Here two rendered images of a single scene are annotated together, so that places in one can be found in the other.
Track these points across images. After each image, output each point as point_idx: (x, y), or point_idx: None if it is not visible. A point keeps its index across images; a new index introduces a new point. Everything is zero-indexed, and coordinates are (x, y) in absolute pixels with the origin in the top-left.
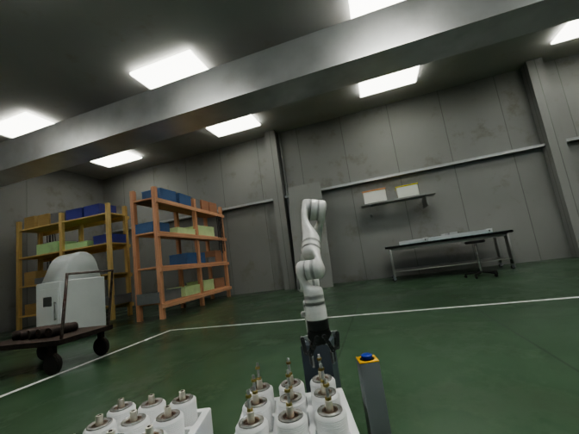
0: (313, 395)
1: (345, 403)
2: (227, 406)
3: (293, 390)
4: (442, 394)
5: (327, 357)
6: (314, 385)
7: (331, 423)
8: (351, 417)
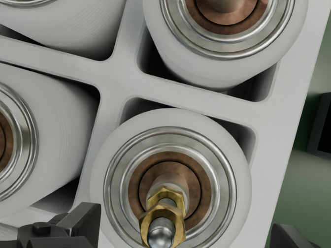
0: (98, 183)
1: (286, 115)
2: None
3: (22, 27)
4: None
5: None
6: (154, 34)
7: None
8: (256, 241)
